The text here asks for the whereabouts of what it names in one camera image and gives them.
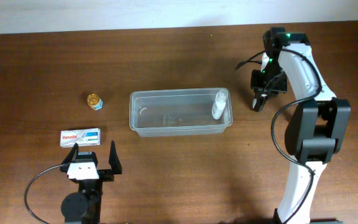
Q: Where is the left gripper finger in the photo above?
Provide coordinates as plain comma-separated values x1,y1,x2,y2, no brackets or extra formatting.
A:
62,143,79,164
108,141,122,174

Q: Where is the black cable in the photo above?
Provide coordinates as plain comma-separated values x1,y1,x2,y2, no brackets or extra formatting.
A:
234,47,324,224
24,164,65,224

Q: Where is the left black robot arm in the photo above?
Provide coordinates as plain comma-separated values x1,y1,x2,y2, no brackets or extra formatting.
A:
60,141,122,224

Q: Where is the clear plastic container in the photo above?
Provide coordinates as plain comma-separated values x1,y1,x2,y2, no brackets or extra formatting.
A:
129,88,234,137

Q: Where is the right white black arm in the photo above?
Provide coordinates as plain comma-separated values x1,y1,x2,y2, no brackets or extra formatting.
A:
250,27,351,223

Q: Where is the gold lid small jar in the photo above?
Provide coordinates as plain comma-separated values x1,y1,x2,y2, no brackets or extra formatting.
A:
86,93,103,110

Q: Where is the right black cable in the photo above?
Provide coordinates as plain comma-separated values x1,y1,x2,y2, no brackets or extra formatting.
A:
234,47,324,224

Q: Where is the white Panadol box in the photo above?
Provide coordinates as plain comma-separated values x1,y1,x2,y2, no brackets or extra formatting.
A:
60,128,101,147

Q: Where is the white translucent bottle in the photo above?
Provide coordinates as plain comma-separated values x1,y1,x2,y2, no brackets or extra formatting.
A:
211,89,227,120

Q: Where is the left black cable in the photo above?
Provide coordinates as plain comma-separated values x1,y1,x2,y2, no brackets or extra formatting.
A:
24,164,65,224

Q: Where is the black bottle white cap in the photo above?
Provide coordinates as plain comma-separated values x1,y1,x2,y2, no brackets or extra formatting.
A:
252,96,258,110

